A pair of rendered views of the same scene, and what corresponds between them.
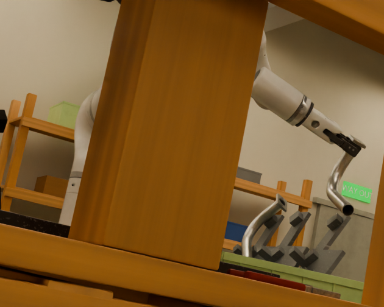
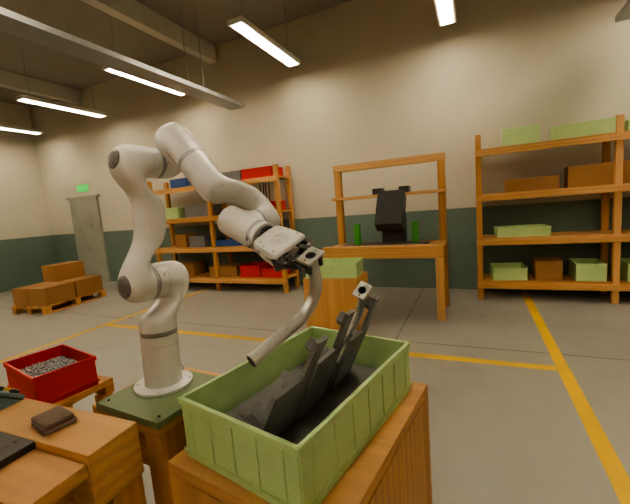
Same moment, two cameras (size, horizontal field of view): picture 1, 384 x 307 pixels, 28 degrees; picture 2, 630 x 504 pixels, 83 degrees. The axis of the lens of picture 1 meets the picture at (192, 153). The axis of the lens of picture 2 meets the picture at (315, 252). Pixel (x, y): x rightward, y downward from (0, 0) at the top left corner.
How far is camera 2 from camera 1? 1.92 m
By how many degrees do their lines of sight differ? 56
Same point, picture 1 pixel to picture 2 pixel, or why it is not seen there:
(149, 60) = not seen: outside the picture
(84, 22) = (514, 65)
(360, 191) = not seen: outside the picture
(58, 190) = (515, 186)
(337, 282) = (256, 437)
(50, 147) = (512, 157)
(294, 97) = (241, 231)
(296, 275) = (224, 424)
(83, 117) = not seen: hidden behind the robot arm
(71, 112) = (509, 134)
